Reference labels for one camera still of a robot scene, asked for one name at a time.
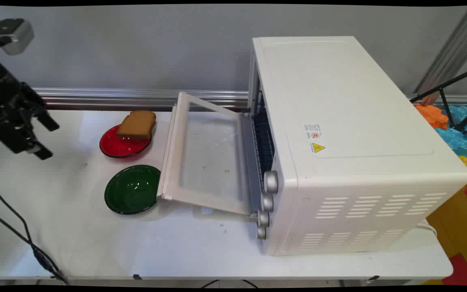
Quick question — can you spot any aluminium table rail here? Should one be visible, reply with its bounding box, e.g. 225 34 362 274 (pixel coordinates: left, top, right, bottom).
31 88 467 111

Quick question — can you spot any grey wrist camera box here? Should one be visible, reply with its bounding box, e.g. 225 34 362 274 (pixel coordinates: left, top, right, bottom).
0 18 35 56

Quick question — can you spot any orange foam mat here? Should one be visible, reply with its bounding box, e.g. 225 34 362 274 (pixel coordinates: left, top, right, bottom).
414 104 449 130

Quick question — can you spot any white oven power cable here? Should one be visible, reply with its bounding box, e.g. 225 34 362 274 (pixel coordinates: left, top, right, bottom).
416 221 438 238

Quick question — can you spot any aluminium frame post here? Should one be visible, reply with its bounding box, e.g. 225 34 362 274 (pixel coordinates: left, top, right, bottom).
413 6 467 105

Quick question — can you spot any green plate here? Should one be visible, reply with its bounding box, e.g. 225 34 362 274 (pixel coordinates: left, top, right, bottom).
104 164 162 215

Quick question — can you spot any black cable under table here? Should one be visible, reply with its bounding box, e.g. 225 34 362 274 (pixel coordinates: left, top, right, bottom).
200 279 259 288

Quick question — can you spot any white toaster oven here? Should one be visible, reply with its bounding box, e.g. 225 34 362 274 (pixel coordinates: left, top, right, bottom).
247 36 467 256

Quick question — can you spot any yellow foam mat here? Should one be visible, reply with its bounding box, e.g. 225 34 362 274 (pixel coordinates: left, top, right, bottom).
422 155 467 285

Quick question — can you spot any black tripod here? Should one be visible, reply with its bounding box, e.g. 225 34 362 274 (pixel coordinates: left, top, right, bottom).
409 65 467 135

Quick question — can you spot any red foam mat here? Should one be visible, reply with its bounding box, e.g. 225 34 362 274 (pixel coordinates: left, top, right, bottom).
441 178 467 286

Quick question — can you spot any red plate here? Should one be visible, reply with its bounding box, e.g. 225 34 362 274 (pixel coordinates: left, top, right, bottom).
99 124 152 159

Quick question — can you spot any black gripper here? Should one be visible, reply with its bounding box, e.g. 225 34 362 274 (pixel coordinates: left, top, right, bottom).
0 53 60 160

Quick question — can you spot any brown bread slice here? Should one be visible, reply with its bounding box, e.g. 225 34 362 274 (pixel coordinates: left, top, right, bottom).
116 110 157 140

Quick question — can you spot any white label sticker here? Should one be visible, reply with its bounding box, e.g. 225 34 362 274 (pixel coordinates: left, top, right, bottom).
303 123 323 140

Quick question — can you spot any blue foam mat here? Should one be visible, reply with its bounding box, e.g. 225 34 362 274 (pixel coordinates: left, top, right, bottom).
434 105 467 158

